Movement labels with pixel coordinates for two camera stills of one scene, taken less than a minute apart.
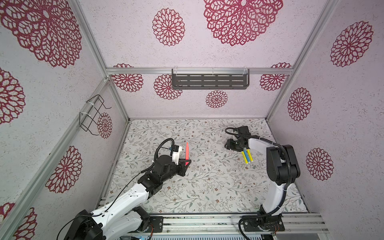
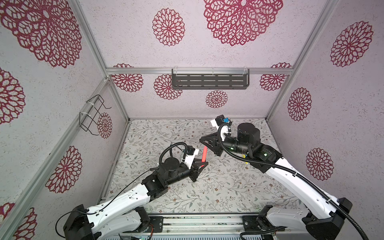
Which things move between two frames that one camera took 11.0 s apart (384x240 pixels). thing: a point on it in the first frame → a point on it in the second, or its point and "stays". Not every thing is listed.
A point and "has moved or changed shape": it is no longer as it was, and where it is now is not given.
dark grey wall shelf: (210, 78) stays
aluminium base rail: (229, 223) stays
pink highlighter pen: (187, 153) has moved or changed shape
